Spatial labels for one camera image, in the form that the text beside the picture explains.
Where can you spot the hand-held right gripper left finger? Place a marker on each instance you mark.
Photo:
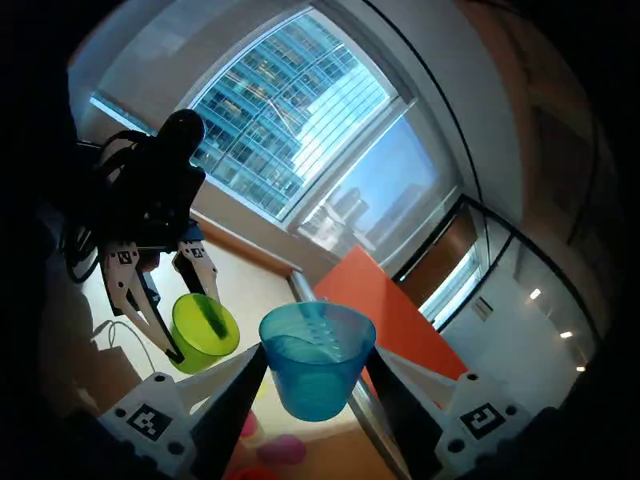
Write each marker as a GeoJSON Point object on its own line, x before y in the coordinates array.
{"type": "Point", "coordinates": [165, 400]}

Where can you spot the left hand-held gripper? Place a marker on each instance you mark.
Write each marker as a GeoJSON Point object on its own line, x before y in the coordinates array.
{"type": "Point", "coordinates": [160, 190]}

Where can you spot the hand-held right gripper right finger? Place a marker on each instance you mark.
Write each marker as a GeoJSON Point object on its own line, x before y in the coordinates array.
{"type": "Point", "coordinates": [465, 400]}

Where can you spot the green plastic cup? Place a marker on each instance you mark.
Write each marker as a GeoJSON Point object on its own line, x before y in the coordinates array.
{"type": "Point", "coordinates": [200, 345]}

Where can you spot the blue plastic cup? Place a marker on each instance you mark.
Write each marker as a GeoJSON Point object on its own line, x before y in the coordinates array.
{"type": "Point", "coordinates": [315, 385]}

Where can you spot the pink plastic cup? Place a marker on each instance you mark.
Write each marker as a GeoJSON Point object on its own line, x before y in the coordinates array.
{"type": "Point", "coordinates": [248, 425]}
{"type": "Point", "coordinates": [282, 450]}

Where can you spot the red desk screen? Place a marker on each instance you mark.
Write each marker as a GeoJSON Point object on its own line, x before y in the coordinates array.
{"type": "Point", "coordinates": [395, 310]}

